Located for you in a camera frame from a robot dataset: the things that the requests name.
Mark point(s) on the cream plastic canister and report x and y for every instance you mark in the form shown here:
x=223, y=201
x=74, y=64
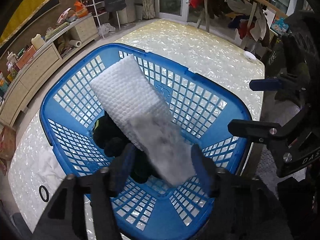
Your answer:
x=37, y=42

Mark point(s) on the cream TV cabinet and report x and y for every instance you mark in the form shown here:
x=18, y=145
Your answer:
x=44, y=63

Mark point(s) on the cardboard box on floor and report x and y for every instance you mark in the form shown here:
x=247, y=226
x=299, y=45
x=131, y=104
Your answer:
x=8, y=143

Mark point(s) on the black shopping bag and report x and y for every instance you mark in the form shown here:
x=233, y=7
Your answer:
x=114, y=5

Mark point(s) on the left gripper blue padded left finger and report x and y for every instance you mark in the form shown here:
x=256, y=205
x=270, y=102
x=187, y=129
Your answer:
x=120, y=169

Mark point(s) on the yellow cloth over TV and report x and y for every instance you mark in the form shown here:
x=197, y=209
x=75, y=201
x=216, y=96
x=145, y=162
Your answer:
x=24, y=12

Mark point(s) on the small white round lid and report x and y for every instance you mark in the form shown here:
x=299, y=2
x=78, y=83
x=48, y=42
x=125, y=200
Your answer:
x=249, y=56

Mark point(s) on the pink storage box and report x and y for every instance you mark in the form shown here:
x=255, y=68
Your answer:
x=27, y=55

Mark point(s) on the black plush toy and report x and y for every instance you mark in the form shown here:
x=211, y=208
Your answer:
x=109, y=137

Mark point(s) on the orange snack bag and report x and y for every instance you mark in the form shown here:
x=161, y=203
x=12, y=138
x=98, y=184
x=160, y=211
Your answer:
x=80, y=9

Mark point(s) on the beige patterned curtain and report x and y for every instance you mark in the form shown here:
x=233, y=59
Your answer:
x=148, y=9

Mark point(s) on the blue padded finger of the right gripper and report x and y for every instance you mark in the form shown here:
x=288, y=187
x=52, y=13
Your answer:
x=266, y=85
x=254, y=131

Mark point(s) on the wooden side table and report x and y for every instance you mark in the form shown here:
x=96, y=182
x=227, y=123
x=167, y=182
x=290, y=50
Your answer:
x=256, y=24

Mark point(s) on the grey white fuzzy cloth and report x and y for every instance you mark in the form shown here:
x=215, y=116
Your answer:
x=166, y=149

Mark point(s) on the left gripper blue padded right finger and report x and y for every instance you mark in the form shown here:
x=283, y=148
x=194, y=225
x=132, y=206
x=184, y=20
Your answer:
x=205, y=171

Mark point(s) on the white waffle towel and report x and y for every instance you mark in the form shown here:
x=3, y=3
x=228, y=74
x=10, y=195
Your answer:
x=125, y=93

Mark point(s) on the white paper roll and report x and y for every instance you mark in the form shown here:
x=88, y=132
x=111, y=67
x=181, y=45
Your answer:
x=75, y=43

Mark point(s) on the standing air conditioner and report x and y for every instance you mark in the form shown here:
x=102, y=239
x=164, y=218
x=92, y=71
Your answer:
x=128, y=14

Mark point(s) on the white metal shelf rack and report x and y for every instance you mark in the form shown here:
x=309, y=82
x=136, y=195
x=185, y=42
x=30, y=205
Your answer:
x=107, y=22

